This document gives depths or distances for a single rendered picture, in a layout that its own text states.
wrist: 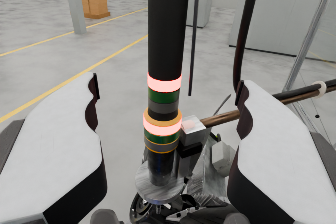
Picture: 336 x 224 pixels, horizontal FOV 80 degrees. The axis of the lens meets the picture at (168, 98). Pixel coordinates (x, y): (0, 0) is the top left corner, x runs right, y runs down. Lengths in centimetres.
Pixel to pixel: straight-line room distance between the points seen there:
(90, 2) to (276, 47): 628
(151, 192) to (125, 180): 181
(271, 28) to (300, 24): 60
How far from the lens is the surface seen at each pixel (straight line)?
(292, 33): 579
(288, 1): 564
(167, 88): 19
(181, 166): 29
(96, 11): 834
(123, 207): 197
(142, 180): 31
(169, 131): 22
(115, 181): 211
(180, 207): 55
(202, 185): 70
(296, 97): 39
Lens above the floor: 171
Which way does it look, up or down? 33 degrees down
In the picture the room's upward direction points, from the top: 3 degrees clockwise
